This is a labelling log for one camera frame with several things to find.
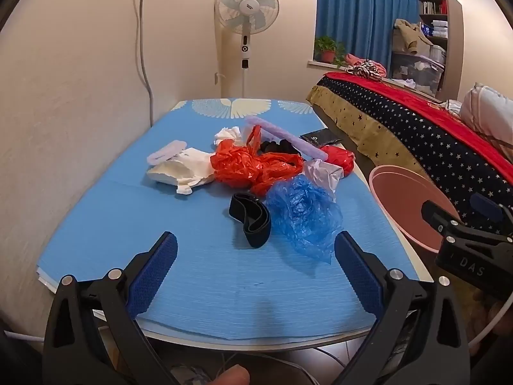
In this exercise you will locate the red balled plastic bag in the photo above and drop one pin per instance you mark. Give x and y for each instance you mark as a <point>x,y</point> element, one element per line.
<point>340,158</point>

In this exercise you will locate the white diaper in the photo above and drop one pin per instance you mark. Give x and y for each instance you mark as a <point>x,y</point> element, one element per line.
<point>180,168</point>

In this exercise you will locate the red floral blanket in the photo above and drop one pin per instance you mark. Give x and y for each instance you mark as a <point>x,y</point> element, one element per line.
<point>421,104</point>

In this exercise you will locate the black packet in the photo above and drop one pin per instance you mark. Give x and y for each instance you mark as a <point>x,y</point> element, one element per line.
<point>320,138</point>

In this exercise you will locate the blue plastic bag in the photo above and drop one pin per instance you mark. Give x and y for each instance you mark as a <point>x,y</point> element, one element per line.
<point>304,216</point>

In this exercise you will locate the wooden shelf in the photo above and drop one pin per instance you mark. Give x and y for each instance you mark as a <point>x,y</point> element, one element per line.
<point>447,20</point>

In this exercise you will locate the stack of white towels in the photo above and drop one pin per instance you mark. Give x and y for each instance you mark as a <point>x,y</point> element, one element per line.
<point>435,29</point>

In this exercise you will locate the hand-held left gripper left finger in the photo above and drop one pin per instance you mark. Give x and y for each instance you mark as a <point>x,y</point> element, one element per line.
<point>154,276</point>

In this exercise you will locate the striped pillow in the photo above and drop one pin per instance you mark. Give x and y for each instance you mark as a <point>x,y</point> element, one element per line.
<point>489,108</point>

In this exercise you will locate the striped garment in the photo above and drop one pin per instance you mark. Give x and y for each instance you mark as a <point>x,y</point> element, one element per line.
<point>364,70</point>

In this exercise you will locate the pink folded clothes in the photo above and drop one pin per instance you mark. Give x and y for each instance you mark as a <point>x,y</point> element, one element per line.
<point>378,68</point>

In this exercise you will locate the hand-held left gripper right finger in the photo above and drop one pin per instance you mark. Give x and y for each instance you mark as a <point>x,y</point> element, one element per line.
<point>358,272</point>

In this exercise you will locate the long lavender packet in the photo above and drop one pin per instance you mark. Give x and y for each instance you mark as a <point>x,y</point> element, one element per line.
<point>288,138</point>

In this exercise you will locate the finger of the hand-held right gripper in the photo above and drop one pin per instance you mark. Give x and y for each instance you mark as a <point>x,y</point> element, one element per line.
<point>487,206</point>
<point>437,214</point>

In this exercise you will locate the white cloth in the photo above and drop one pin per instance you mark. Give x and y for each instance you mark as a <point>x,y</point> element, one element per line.
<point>408,83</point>

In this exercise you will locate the row of books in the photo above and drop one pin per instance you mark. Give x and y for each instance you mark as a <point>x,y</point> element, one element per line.
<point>427,8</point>

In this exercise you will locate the beige coat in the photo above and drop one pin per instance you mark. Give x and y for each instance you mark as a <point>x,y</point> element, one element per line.
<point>408,34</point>

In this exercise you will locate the bed with star sheet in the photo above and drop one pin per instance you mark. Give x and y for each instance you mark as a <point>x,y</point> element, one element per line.
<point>400,136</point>

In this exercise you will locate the white tissue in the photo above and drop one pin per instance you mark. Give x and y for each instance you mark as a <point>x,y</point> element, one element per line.
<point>228,134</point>

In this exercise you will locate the blue curtain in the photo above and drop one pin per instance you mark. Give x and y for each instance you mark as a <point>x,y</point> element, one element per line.
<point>352,8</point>

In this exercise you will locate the black elastic band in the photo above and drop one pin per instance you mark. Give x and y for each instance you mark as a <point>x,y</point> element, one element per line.
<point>256,236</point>

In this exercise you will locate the small pale lavender packet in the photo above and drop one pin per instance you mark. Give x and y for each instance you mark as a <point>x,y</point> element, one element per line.
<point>166,152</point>

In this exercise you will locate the white wall outlet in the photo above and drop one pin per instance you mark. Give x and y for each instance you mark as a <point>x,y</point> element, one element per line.
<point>217,78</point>

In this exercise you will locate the grey lidded container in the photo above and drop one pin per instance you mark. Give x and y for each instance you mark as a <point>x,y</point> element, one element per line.
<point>437,53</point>

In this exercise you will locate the blue mat with wing print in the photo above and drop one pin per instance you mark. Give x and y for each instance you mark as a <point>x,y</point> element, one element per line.
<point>160,228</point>

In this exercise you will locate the clear plastic bag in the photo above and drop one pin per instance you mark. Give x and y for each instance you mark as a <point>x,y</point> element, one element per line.
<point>322,176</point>

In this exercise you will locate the white standing fan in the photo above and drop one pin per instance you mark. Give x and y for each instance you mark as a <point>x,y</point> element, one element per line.
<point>246,6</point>

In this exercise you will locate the person's left hand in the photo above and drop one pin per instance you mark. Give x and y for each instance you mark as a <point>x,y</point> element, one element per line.
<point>232,375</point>

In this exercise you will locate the potted green plant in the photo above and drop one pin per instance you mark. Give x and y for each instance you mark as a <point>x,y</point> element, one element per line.
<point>328,50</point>

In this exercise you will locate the black scrunchie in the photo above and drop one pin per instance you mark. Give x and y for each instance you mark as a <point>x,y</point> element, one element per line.
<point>280,147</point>

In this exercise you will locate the pink plastic bin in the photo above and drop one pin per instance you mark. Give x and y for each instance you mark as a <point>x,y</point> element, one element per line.
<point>400,204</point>

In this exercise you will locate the clear storage box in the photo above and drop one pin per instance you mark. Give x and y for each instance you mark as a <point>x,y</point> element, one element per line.
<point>417,72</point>

